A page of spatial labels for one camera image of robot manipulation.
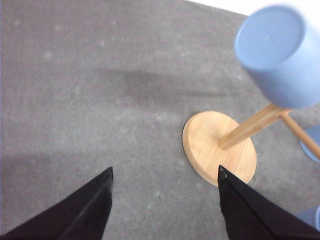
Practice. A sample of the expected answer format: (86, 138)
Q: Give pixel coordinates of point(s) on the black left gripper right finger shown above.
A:
(249, 215)

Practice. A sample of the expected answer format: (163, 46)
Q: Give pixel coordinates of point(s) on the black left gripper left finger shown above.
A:
(82, 215)

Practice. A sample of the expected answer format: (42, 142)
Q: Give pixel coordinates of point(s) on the blue ribbed cup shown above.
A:
(279, 49)
(310, 217)
(314, 130)

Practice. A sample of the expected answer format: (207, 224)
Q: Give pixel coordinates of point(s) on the wooden mug tree stand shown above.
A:
(212, 140)

